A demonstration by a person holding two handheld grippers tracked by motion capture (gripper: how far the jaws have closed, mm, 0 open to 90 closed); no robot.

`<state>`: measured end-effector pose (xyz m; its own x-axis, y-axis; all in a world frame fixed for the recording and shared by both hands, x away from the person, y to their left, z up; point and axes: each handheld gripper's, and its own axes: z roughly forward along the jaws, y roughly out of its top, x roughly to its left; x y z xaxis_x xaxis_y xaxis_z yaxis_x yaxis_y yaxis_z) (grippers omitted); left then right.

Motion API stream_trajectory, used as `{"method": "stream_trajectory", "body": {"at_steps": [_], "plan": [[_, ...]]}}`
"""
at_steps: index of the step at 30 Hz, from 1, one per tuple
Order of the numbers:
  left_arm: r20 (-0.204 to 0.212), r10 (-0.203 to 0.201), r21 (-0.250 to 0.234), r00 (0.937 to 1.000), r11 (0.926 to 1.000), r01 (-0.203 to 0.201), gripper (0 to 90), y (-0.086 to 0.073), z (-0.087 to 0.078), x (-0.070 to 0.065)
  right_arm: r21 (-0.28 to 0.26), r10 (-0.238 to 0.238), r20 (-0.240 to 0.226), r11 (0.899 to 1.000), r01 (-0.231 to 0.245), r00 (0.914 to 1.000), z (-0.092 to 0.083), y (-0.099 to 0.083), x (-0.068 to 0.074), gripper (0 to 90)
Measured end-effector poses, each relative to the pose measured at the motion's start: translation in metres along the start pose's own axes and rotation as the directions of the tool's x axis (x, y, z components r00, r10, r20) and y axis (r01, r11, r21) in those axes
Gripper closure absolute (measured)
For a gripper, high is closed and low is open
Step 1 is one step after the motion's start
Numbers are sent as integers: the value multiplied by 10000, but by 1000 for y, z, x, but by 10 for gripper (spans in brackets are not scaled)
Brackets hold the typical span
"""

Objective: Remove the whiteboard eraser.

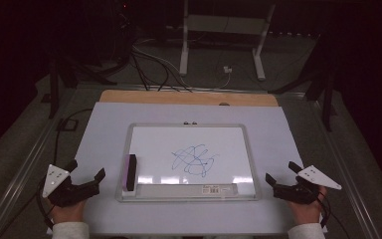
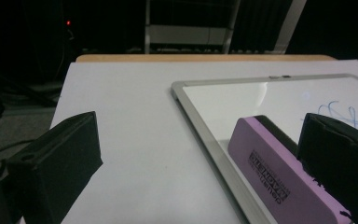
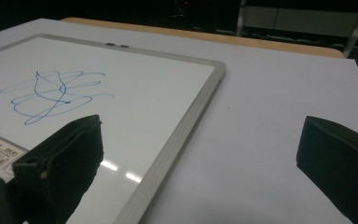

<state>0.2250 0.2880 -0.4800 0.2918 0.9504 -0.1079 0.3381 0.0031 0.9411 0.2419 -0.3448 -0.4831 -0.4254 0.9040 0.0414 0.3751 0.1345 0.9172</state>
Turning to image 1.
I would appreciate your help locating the large white mat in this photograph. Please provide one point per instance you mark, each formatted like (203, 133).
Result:
(179, 113)

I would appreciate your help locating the metal floor rail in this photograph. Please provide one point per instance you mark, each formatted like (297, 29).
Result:
(16, 179)
(341, 172)

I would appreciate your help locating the black tripod stand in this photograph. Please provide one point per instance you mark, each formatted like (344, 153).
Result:
(327, 106)
(53, 89)

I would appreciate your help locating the person's right hand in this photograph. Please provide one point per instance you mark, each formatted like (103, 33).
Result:
(306, 212)

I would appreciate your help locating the person's left hand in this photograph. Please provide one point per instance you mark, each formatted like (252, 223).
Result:
(68, 214)

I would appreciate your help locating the white metal stand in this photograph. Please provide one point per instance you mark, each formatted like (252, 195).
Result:
(184, 49)

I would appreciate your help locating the purple and black eraser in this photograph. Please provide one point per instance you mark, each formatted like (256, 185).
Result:
(131, 172)

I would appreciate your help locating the silver framed whiteboard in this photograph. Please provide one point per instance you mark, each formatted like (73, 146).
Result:
(192, 136)

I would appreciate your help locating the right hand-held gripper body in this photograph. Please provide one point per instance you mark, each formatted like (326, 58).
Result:
(295, 193)

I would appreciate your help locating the black floor socket plate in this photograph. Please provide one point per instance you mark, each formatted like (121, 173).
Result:
(68, 124)

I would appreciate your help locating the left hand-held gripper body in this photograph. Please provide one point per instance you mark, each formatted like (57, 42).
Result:
(76, 194)

